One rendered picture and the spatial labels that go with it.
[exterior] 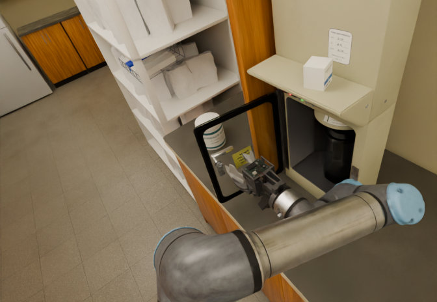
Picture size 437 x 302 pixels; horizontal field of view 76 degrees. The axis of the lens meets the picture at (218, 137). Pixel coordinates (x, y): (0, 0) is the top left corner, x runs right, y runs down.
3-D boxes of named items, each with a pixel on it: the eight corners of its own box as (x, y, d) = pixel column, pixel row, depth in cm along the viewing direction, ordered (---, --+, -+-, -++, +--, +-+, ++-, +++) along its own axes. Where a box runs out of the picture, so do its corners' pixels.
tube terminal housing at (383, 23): (324, 145, 129) (334, -48, 79) (394, 185, 106) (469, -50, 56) (285, 174, 121) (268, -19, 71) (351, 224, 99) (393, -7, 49)
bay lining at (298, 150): (331, 137, 122) (335, 64, 99) (389, 168, 103) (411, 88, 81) (290, 166, 114) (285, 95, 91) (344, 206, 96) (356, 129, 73)
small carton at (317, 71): (311, 77, 70) (311, 55, 67) (331, 80, 68) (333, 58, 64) (303, 88, 68) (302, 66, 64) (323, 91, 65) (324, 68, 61)
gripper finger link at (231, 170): (222, 154, 82) (248, 166, 76) (226, 167, 86) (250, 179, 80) (216, 161, 80) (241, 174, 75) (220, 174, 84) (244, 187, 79)
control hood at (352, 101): (277, 81, 91) (275, 53, 84) (369, 123, 68) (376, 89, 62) (250, 97, 87) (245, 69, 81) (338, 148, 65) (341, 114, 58)
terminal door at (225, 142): (284, 170, 116) (276, 90, 91) (219, 204, 111) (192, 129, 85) (283, 169, 117) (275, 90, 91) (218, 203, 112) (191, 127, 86)
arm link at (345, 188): (390, 204, 62) (359, 232, 58) (352, 203, 73) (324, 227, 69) (372, 174, 62) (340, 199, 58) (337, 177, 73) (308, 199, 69)
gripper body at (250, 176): (260, 153, 77) (292, 178, 68) (263, 174, 82) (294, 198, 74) (238, 168, 74) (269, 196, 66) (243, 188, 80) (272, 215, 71)
